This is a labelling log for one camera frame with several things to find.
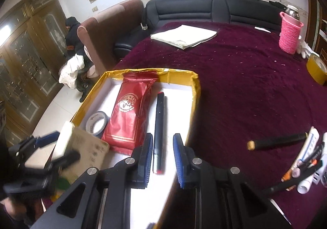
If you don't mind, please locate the pale pink cloth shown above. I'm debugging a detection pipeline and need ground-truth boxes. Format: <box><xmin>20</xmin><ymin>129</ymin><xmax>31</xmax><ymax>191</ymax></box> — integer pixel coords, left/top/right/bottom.
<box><xmin>86</xmin><ymin>65</ymin><xmax>99</xmax><ymax>79</ymax></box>

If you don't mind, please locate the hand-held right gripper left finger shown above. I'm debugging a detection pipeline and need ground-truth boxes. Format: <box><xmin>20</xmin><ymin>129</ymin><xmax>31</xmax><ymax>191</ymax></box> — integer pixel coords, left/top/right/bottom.
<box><xmin>31</xmin><ymin>132</ymin><xmax>154</xmax><ymax>229</ymax></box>

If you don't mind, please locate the dark cloth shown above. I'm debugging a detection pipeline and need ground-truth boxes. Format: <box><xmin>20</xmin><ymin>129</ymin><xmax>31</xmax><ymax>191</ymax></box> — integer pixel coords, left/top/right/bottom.
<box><xmin>77</xmin><ymin>78</ymin><xmax>90</xmax><ymax>103</ymax></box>

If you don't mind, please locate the brown armchair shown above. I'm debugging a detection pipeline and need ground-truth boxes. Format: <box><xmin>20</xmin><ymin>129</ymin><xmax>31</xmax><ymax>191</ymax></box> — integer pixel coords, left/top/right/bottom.
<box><xmin>77</xmin><ymin>0</ymin><xmax>144</xmax><ymax>76</ymax></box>

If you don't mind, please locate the yellow taped storage box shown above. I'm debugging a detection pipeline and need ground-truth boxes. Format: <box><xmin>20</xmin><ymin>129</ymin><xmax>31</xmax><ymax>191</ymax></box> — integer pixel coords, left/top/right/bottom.
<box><xmin>70</xmin><ymin>67</ymin><xmax>201</xmax><ymax>229</ymax></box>

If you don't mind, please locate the folded white paper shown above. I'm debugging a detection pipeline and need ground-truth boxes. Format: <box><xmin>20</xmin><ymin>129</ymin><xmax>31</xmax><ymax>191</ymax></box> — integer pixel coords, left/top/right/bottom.
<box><xmin>150</xmin><ymin>24</ymin><xmax>218</xmax><ymax>51</ymax></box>

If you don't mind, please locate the black bag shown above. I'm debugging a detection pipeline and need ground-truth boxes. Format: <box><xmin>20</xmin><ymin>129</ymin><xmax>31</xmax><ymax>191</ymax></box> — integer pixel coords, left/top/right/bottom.
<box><xmin>268</xmin><ymin>0</ymin><xmax>288</xmax><ymax>10</ymax></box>

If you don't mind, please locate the beige printed packet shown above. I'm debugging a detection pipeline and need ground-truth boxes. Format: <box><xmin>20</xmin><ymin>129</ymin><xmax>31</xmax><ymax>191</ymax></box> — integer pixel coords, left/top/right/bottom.
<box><xmin>52</xmin><ymin>121</ymin><xmax>110</xmax><ymax>184</ymax></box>

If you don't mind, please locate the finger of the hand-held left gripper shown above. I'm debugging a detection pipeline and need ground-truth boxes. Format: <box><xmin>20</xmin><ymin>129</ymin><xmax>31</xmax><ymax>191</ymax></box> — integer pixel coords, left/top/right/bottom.
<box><xmin>47</xmin><ymin>151</ymin><xmax>81</xmax><ymax>176</ymax></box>
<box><xmin>15</xmin><ymin>131</ymin><xmax>61</xmax><ymax>155</ymax></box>

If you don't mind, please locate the bottle in pink knitted sleeve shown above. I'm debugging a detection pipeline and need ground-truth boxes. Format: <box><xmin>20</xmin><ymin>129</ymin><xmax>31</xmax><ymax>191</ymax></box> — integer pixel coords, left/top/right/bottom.
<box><xmin>278</xmin><ymin>4</ymin><xmax>304</xmax><ymax>55</ymax></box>

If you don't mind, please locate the grey tape roll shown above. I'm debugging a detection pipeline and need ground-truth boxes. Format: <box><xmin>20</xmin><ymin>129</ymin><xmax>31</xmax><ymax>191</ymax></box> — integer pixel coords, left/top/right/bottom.
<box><xmin>85</xmin><ymin>111</ymin><xmax>111</xmax><ymax>139</ymax></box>

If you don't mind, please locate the white cloth pile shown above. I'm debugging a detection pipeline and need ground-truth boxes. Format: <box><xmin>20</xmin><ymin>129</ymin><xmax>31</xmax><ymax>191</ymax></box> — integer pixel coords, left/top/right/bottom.
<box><xmin>58</xmin><ymin>55</ymin><xmax>85</xmax><ymax>89</ymax></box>

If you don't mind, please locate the black marker with red ends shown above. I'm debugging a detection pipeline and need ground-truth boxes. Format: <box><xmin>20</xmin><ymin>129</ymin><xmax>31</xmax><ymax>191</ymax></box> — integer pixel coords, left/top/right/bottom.
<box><xmin>152</xmin><ymin>92</ymin><xmax>168</xmax><ymax>175</ymax></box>

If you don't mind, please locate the wooden display cabinet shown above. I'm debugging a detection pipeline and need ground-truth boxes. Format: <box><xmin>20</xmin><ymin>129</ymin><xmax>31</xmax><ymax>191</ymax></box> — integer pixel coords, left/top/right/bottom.
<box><xmin>305</xmin><ymin>0</ymin><xmax>327</xmax><ymax>56</ymax></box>

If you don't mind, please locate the black pen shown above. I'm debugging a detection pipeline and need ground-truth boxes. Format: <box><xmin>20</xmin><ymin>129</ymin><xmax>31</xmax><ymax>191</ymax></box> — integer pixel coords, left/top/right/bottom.
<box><xmin>296</xmin><ymin>141</ymin><xmax>325</xmax><ymax>168</ymax></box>

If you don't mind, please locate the white glove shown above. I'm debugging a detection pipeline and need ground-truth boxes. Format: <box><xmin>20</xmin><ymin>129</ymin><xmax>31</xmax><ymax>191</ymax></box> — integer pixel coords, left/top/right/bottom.
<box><xmin>296</xmin><ymin>41</ymin><xmax>314</xmax><ymax>59</ymax></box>

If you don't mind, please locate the wooden glass door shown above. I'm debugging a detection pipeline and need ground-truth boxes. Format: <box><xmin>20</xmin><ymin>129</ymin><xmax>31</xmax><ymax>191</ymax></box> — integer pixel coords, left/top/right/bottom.
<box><xmin>0</xmin><ymin>0</ymin><xmax>71</xmax><ymax>143</ymax></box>

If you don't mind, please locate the black leather sofa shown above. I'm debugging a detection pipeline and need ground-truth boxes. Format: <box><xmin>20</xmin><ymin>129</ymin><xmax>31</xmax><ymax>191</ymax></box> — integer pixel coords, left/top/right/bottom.
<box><xmin>114</xmin><ymin>0</ymin><xmax>287</xmax><ymax>60</ymax></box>

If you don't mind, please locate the white blue toothpaste box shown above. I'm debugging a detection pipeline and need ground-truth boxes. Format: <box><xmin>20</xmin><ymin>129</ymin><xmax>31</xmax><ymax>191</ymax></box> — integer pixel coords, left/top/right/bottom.
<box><xmin>281</xmin><ymin>127</ymin><xmax>320</xmax><ymax>183</ymax></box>

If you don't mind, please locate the yellow tape roll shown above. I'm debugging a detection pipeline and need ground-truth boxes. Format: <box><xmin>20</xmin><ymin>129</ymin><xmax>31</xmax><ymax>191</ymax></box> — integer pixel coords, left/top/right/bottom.
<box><xmin>306</xmin><ymin>53</ymin><xmax>327</xmax><ymax>86</ymax></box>

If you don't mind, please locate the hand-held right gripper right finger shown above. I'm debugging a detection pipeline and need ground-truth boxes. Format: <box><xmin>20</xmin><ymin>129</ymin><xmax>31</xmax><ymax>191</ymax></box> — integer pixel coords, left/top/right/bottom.
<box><xmin>173</xmin><ymin>133</ymin><xmax>293</xmax><ymax>229</ymax></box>

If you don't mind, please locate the green small object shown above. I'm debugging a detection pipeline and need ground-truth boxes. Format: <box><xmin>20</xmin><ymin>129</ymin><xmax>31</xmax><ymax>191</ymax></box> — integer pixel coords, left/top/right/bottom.
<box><xmin>51</xmin><ymin>178</ymin><xmax>71</xmax><ymax>202</ymax></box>

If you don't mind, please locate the small white tube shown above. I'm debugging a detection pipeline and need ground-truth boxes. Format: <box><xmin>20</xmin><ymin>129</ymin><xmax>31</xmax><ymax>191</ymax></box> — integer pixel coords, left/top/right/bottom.
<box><xmin>297</xmin><ymin>175</ymin><xmax>314</xmax><ymax>194</ymax></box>

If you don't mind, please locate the red foil packet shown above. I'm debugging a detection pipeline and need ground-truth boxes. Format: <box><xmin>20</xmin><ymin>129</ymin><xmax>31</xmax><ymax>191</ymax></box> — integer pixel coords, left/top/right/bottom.
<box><xmin>101</xmin><ymin>70</ymin><xmax>159</xmax><ymax>156</ymax></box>

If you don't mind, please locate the thin black rod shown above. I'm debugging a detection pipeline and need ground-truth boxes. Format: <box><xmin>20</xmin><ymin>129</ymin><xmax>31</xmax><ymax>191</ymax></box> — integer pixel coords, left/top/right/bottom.
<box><xmin>264</xmin><ymin>177</ymin><xmax>308</xmax><ymax>195</ymax></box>

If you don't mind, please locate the black stick with tan end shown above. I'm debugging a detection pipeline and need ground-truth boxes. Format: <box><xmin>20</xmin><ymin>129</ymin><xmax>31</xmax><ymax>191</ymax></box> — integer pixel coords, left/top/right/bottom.
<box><xmin>247</xmin><ymin>132</ymin><xmax>308</xmax><ymax>152</ymax></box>

